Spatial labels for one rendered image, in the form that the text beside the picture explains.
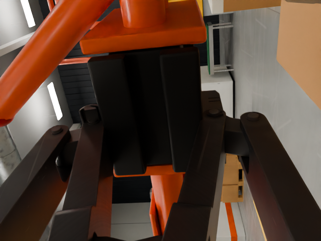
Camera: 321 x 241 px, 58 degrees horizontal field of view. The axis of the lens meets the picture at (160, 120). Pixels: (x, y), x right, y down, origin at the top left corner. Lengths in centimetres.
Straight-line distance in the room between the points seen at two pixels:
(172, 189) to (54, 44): 11
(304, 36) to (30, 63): 23
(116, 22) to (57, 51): 4
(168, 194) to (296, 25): 21
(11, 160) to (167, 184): 641
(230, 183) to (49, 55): 749
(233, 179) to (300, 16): 729
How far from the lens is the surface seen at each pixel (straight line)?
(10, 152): 653
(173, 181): 19
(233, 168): 734
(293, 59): 33
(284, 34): 36
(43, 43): 18
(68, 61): 920
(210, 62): 771
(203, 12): 749
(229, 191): 780
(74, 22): 17
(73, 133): 16
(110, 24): 16
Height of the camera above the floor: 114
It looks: 6 degrees up
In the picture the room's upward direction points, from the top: 94 degrees counter-clockwise
